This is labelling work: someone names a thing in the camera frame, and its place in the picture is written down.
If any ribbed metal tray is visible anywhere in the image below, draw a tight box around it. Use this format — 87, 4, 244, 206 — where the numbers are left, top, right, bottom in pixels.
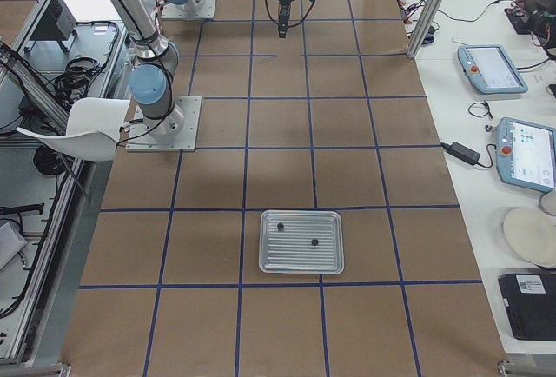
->
259, 210, 345, 274

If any upper blue teach pendant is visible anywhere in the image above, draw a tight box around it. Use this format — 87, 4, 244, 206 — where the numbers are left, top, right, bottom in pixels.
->
457, 44, 528, 95

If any blue teach pendant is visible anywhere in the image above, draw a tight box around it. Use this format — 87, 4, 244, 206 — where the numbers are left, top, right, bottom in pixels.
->
496, 117, 555, 193
457, 44, 528, 95

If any white plastic chair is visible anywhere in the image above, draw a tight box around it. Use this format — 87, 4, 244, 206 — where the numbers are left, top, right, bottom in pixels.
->
17, 97, 130, 161

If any black power adapter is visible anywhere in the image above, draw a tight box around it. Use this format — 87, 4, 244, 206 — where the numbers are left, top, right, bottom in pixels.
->
450, 142, 480, 166

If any lower blue teach pendant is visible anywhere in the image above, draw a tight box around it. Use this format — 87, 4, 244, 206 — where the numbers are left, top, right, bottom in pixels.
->
496, 117, 555, 193

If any beige round plate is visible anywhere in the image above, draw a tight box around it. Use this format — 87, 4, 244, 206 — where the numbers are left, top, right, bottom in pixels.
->
503, 208, 555, 268

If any black laptop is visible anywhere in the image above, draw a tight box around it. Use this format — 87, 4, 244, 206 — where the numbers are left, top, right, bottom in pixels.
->
498, 274, 555, 341

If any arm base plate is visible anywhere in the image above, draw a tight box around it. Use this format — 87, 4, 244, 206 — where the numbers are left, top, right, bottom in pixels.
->
162, 0, 216, 21
125, 96, 202, 152

